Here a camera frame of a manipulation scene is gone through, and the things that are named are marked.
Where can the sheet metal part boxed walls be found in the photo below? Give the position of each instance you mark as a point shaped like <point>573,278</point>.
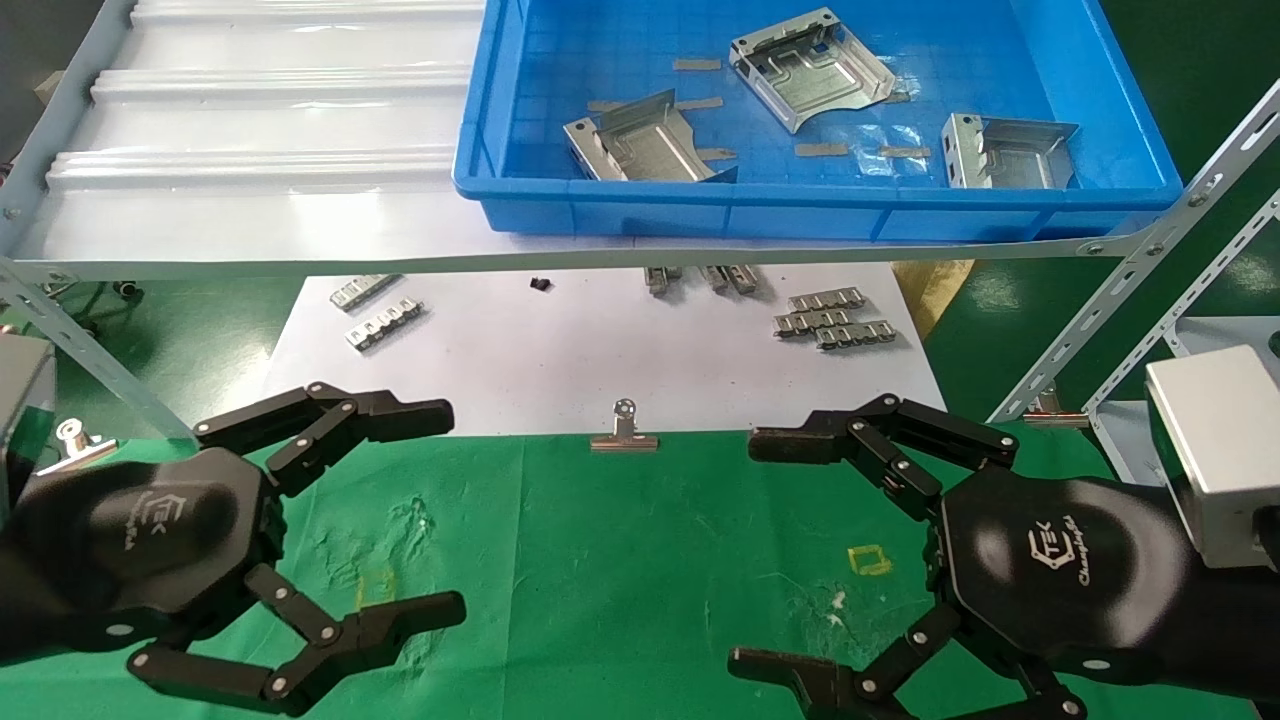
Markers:
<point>1010,155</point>

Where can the notched metal rail piece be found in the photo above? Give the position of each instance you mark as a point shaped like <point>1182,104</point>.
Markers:
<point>365,290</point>
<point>812,320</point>
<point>713,277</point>
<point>855,334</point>
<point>826,298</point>
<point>660,279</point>
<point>384,324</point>
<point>743,278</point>

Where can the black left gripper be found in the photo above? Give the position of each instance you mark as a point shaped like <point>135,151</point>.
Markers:
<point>150,530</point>

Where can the sheet metal part raised flap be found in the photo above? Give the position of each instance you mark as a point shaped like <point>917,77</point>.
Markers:
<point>650,145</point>

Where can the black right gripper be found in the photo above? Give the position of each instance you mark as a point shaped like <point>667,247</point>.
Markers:
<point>1060,570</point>

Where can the grey metal shelf unit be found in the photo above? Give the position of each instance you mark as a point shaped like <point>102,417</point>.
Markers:
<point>1125,445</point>

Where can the grey slotted metal frame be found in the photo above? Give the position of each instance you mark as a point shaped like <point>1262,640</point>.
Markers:
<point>1100,300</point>

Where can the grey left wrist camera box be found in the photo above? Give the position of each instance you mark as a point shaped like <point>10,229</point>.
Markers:
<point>20,385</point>

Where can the stamped sheet metal part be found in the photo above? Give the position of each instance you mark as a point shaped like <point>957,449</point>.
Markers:
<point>815,75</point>

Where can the green table cloth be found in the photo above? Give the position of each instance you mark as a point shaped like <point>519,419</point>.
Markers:
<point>650,580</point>

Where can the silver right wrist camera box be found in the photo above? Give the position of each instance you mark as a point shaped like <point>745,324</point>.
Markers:
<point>1220,450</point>

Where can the white paper sheet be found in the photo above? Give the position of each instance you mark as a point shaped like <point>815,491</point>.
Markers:
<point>550,350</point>

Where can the blue plastic bin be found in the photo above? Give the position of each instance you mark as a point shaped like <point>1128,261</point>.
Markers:
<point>560,60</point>

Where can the clear plastic bag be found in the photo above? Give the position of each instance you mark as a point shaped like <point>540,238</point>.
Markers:
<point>885,165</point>

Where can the white ribbed shelf panel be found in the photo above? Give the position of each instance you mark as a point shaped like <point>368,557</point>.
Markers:
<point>250,130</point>

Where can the black caster wheel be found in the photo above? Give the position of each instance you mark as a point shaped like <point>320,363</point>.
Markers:
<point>127,291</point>

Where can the silver binder clip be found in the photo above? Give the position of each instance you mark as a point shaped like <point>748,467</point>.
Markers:
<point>1050,415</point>
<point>72,435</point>
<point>625,441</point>

